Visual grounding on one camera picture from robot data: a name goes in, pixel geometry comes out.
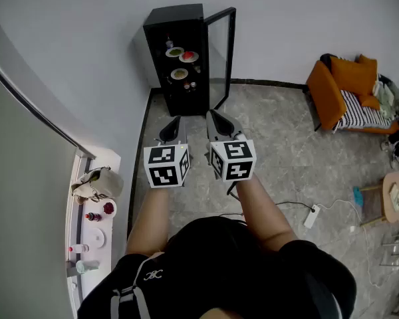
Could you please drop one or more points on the green peas food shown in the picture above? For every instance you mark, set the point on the green peas food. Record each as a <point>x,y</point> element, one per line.
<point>175,51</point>

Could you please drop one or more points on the yellow beans food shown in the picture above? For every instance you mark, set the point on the yellow beans food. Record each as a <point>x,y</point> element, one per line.
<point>180,74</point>

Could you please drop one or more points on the orange sofa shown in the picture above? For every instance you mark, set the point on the orange sofa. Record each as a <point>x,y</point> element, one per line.
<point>324,95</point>

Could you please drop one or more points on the glass side table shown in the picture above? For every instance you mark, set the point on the glass side table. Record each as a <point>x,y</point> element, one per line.
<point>397,248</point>

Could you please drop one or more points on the large orange cushion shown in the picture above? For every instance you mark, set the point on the large orange cushion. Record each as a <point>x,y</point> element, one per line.
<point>352,75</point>

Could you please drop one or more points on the person's left forearm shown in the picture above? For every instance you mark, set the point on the person's left forearm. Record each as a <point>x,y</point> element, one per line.
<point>149,221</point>

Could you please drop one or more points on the wooden stool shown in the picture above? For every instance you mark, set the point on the wooden stool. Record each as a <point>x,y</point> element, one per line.
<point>372,204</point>

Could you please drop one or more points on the black glass-door cabinet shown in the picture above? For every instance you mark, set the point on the black glass-door cabinet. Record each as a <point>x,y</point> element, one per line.
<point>174,18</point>

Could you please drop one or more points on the black white striped blanket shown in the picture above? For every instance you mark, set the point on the black white striped blanket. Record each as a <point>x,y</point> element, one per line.
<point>359,115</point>

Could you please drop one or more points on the bowl of red fruit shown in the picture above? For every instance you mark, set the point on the bowl of red fruit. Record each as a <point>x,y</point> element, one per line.
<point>109,208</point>

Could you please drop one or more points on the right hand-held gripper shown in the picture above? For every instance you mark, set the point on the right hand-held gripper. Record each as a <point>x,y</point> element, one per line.
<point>234,159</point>

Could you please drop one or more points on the white plate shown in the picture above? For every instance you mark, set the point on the white plate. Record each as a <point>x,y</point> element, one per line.
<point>195,58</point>
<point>168,54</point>
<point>173,75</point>

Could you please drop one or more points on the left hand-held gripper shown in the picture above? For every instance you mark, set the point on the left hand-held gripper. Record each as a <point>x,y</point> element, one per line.
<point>163,165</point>

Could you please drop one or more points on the dark bottle red cap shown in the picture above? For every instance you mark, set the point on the dark bottle red cap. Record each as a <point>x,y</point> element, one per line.
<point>93,216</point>

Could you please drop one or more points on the clear bottle red cap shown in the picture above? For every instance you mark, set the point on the clear bottle red cap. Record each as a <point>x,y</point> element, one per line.
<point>79,248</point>

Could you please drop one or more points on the red watermelon slice toy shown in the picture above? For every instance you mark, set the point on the red watermelon slice toy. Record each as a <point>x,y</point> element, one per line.
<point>187,56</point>

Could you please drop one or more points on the white power strip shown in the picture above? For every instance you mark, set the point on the white power strip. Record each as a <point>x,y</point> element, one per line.
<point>312,216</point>

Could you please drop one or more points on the person's black shirt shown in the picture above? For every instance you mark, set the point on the person's black shirt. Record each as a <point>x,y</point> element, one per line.
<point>219,268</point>

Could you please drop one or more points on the pile of pale clothes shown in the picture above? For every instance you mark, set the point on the pile of pale clothes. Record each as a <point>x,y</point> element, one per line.
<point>385,98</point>

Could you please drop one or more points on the teal cloth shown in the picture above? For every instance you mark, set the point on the teal cloth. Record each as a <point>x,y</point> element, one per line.
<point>358,196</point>

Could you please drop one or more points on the person's right forearm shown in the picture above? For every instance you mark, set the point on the person's right forearm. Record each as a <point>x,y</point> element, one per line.
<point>262,218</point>

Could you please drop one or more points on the white round dish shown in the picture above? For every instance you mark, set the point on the white round dish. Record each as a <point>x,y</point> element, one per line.
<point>97,238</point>

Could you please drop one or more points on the beige handbag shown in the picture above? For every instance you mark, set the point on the beige handbag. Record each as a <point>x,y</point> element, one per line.
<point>103,183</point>

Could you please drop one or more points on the small orange cushion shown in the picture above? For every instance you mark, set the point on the small orange cushion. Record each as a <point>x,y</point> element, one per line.
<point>369,102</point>

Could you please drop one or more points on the small cream box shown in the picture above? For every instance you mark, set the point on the small cream box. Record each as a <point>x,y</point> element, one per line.
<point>395,196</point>

